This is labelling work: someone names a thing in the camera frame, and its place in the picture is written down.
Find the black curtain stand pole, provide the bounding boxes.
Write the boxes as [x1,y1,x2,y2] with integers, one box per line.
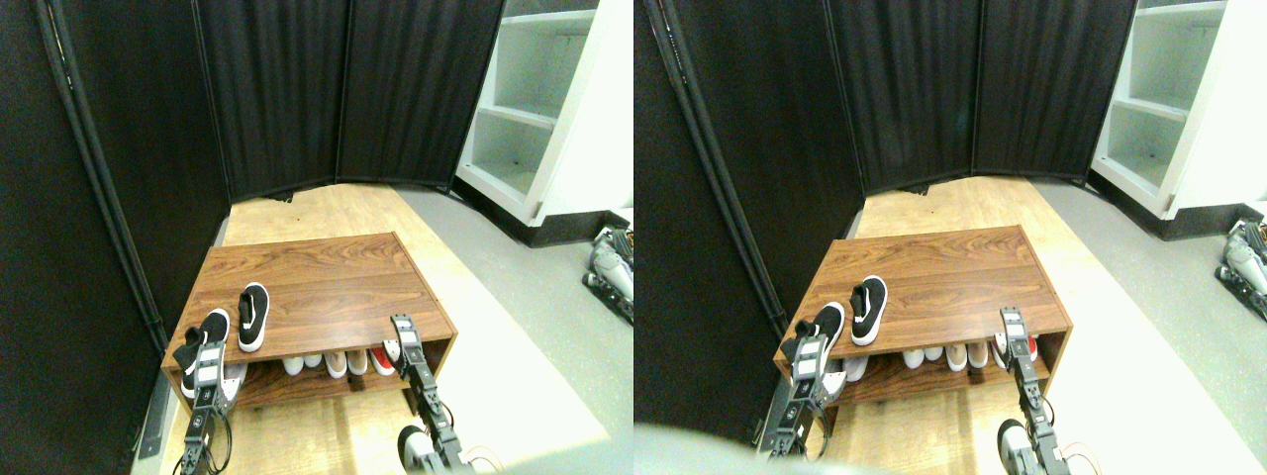
[638,0,790,342]
[35,0,167,353]

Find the white shelf unit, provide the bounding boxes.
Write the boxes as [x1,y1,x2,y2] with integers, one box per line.
[455,0,634,248]
[1089,0,1267,241]

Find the brown shoe rack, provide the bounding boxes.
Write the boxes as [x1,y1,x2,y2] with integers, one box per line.
[161,233,458,419]
[774,226,1073,436]

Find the black shoe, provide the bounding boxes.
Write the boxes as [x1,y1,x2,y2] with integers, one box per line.
[238,283,270,353]
[851,276,888,346]
[173,309,231,399]
[782,302,845,369]

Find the grey curtain stand foot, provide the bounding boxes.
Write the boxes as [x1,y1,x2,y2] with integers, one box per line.
[137,374,171,459]

